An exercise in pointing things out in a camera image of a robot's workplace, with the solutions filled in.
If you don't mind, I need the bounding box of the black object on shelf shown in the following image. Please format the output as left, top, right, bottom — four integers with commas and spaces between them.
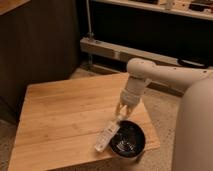
177, 58, 209, 69

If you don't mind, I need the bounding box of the dark ceramic bowl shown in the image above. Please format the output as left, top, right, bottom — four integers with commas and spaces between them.
109, 120, 146, 158

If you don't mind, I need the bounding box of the wooden table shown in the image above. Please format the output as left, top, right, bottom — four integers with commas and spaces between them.
7, 72, 161, 171

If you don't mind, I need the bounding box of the metal pole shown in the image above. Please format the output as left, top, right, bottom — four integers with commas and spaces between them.
86, 0, 94, 40

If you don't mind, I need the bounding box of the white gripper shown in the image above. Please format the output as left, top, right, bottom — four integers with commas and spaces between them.
115, 89, 144, 118

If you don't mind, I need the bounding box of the upper wooden shelf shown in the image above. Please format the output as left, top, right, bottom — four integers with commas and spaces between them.
93, 0, 213, 21

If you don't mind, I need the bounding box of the grey shelf beam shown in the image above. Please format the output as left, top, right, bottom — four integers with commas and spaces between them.
80, 37, 181, 66

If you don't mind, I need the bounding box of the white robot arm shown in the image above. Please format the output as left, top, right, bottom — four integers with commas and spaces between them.
115, 58, 213, 171

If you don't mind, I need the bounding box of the white bottle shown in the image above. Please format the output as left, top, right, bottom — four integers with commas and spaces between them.
94, 118, 120, 152

